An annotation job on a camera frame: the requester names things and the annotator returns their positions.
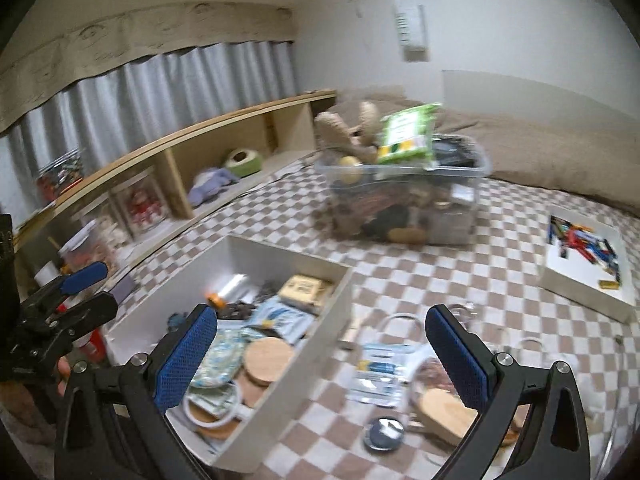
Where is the face mask packet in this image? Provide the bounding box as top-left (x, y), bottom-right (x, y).
top-left (346, 342), bottom-right (417, 407)

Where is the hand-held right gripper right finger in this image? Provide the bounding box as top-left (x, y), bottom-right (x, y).
top-left (425, 304), bottom-right (591, 480)

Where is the red-dress doll in clear case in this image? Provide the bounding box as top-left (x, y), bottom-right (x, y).
top-left (112, 170), bottom-right (172, 242)

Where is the green wet wipes pack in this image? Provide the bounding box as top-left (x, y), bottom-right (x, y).
top-left (377, 103), bottom-right (442, 164)

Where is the white rectangular box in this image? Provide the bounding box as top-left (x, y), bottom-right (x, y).
top-left (107, 235), bottom-right (353, 472)

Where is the red can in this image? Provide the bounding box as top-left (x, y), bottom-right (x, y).
top-left (79, 329), bottom-right (107, 363)

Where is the clear jar of colourful sweets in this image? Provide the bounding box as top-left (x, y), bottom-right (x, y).
top-left (34, 149), bottom-right (84, 202)

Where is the white shallow tray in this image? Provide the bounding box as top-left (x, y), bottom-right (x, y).
top-left (537, 205), bottom-right (638, 324)

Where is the pile of colourful pens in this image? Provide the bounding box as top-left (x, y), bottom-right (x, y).
top-left (547, 216), bottom-right (623, 289)

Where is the beige fuzzy blanket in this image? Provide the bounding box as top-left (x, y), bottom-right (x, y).
top-left (337, 85), bottom-right (640, 213)

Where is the clear cereal container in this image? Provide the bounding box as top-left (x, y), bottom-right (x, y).
top-left (59, 219), bottom-right (119, 282)

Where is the round wooden lid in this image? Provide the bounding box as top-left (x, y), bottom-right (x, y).
top-left (243, 337), bottom-right (297, 389)

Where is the floral pouch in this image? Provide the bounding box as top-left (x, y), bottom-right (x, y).
top-left (190, 327), bottom-right (247, 389)

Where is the gold packet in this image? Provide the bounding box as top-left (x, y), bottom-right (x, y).
top-left (276, 273), bottom-right (327, 307)

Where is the round printed wooden coaster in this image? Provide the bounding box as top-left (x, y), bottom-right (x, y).
top-left (500, 404), bottom-right (532, 447)

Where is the clear plastic storage bin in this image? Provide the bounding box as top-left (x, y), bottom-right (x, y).
top-left (314, 132), bottom-right (493, 247)

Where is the grey curtain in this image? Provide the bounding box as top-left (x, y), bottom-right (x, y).
top-left (0, 40), bottom-right (299, 221)

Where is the white cup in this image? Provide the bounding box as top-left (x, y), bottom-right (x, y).
top-left (34, 262), bottom-right (64, 287)

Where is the beige printed valance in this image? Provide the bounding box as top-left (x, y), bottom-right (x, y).
top-left (0, 2), bottom-right (296, 135)

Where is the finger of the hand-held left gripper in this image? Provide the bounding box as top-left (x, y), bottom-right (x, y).
top-left (20, 261), bottom-right (108, 318)
top-left (22, 292), bottom-right (118, 357)

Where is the avocado plush toy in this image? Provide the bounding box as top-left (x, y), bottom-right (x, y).
top-left (222, 148), bottom-right (265, 179)

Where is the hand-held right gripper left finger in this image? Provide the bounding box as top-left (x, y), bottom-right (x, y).
top-left (54, 304), bottom-right (218, 480)

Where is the blue and white packet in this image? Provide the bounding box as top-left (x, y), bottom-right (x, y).
top-left (245, 295), bottom-right (312, 344)

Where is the wooden oval box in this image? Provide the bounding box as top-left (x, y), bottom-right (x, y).
top-left (420, 389), bottom-right (482, 447)

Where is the round dark disc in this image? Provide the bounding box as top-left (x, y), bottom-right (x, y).
top-left (363, 417), bottom-right (405, 454)

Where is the person's left hand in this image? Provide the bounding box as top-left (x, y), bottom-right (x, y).
top-left (56, 355), bottom-right (73, 397)

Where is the yellow ball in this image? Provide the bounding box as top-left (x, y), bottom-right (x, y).
top-left (340, 156), bottom-right (364, 182)

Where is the brown round puck in plastic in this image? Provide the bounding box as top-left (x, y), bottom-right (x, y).
top-left (412, 356), bottom-right (455, 395)

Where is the white rimmed wooden coaster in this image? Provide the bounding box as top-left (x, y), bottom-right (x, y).
top-left (181, 384), bottom-right (242, 432)

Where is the purple plush toy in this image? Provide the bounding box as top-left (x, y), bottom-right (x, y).
top-left (187, 167), bottom-right (242, 207)

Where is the wooden shelf unit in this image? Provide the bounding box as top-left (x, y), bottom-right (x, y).
top-left (0, 90), bottom-right (338, 291)

